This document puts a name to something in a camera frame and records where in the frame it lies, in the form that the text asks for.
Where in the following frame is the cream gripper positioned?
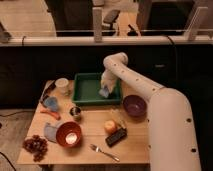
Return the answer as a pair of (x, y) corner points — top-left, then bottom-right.
(101, 70), (117, 93)

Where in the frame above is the blue sponge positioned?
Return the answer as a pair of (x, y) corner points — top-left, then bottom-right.
(99, 87), (109, 98)

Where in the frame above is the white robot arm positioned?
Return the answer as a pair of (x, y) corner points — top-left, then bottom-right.
(101, 52), (202, 171)

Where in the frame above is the green plastic tray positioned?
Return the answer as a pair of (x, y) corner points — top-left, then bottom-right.
(72, 73), (123, 106)

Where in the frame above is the yellow banana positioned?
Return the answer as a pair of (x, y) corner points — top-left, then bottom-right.
(111, 110), (126, 129)

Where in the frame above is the purple bowl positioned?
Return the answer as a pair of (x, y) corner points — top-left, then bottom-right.
(123, 95), (147, 117)

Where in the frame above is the metal cup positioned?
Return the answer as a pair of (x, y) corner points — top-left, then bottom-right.
(70, 106), (81, 121)

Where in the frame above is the orange fruit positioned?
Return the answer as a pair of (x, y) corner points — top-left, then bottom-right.
(104, 120), (117, 134)

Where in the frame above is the white cup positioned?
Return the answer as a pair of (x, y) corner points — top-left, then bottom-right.
(55, 78), (69, 95)

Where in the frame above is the black rectangular block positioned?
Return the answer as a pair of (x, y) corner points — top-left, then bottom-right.
(105, 128), (127, 147)

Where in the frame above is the blue small cup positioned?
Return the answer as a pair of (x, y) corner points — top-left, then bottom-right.
(44, 97), (59, 112)

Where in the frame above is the black office chair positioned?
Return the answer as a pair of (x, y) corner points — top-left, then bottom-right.
(102, 9), (120, 36)

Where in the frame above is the red bowl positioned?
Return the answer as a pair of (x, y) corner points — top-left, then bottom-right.
(56, 121), (82, 147)

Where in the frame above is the silver fork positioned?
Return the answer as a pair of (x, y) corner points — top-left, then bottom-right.
(90, 144), (120, 162)

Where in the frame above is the orange carrot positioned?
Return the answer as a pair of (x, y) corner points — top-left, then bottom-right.
(40, 110), (61, 120)

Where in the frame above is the wooden table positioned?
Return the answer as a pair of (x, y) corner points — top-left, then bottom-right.
(16, 79), (152, 171)

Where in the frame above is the blue cloth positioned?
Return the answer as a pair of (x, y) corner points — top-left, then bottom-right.
(44, 122), (61, 143)

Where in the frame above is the bunch of dark grapes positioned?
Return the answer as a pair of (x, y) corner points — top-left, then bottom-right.
(22, 135), (48, 162)

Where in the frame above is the white horizontal rail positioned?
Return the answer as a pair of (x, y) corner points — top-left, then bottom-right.
(0, 35), (213, 47)

